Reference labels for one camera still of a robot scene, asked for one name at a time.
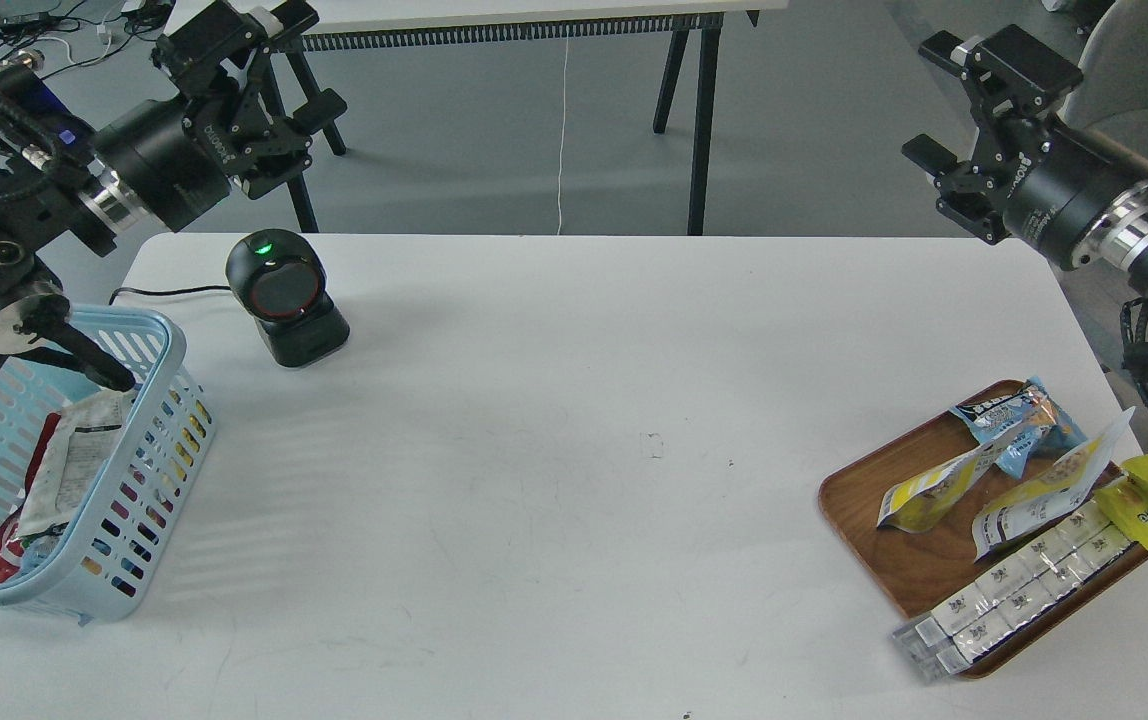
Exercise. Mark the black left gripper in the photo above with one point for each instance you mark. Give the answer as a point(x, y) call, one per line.
point(225, 129)

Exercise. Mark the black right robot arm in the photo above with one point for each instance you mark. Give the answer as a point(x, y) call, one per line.
point(1072, 195)

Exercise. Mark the white snack packet in basket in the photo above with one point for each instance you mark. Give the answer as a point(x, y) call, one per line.
point(82, 441)

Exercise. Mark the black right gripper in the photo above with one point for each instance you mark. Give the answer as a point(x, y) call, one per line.
point(1072, 196)

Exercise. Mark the clear wrapped white snack row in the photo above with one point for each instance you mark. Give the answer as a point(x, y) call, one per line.
point(984, 623)

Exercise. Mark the red snack packet in basket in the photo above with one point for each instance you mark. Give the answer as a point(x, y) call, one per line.
point(11, 549)

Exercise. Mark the blue snack bag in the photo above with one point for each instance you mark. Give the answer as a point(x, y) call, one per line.
point(1045, 428)

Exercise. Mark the light blue plastic basket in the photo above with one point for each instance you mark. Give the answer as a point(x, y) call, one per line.
point(105, 557)

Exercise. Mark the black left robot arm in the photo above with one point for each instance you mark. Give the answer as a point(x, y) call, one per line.
point(45, 191)

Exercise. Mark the brown wooden tray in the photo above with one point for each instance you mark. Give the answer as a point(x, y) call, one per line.
point(917, 571)

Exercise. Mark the white background table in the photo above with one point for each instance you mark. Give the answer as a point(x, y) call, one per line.
point(358, 25)

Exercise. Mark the black barcode scanner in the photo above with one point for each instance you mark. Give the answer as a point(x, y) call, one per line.
point(278, 278)

